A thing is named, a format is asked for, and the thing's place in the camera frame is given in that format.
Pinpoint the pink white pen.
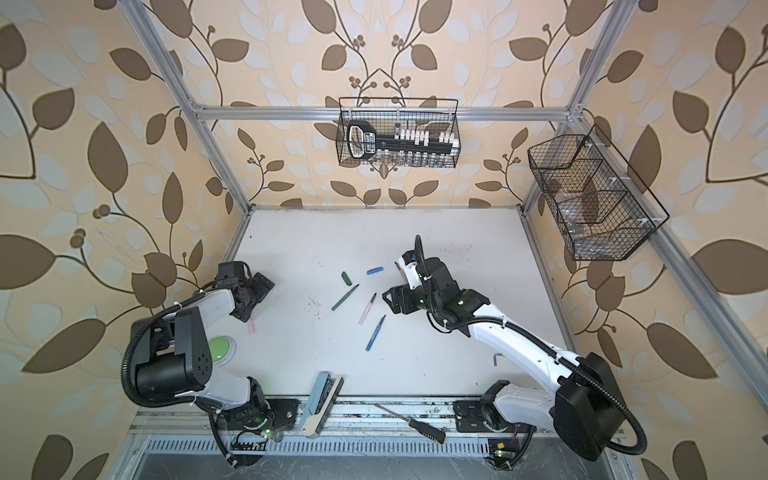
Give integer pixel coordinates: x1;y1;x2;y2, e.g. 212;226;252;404
357;293;378;326

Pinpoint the green pen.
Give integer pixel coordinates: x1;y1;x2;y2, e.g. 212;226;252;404
331;283;360;311

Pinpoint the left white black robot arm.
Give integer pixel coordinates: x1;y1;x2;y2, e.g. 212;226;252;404
120;261;274;430

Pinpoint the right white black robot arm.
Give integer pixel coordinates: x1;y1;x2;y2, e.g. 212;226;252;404
383;239;648;461

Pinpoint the blue pen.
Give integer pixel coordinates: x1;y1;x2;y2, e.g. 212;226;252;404
365;315;387;352

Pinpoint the green round button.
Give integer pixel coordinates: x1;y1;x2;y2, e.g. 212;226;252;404
208;336;237;368

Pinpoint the light blue stapler tool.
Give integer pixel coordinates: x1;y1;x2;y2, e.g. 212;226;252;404
299;371;344;439

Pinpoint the black socket tool set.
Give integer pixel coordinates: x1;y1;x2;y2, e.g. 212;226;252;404
343;120;461;160

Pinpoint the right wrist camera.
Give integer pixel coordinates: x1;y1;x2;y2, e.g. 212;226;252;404
396;255;422;290

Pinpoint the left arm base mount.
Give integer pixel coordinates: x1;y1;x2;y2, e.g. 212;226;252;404
208;398;300;469

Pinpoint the black handled screwdriver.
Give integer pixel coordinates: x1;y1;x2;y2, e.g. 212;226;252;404
374;403;446;445

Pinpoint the center black wire basket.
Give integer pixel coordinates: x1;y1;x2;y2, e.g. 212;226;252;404
335;95;462;169

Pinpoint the black wire basket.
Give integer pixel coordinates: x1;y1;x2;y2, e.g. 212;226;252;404
335;95;462;169
527;125;670;261

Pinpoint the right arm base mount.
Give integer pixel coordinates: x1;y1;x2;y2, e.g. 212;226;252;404
452;380;536;471

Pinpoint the right black wire basket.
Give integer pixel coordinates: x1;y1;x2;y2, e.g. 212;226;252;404
527;125;670;261

